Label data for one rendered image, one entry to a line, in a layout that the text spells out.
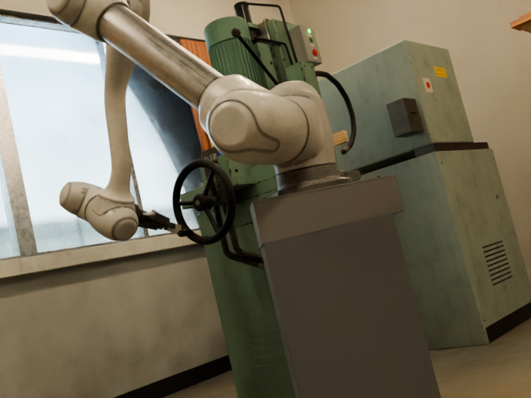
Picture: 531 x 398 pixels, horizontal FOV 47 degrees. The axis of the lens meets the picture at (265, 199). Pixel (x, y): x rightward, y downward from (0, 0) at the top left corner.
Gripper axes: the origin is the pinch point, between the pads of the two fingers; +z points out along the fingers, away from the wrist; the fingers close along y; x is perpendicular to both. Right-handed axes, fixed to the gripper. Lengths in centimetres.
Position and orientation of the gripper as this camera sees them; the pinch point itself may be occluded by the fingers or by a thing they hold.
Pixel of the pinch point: (172, 227)
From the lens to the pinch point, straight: 211.3
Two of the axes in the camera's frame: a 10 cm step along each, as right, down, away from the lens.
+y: -7.5, 2.4, 6.2
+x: 0.0, 9.3, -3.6
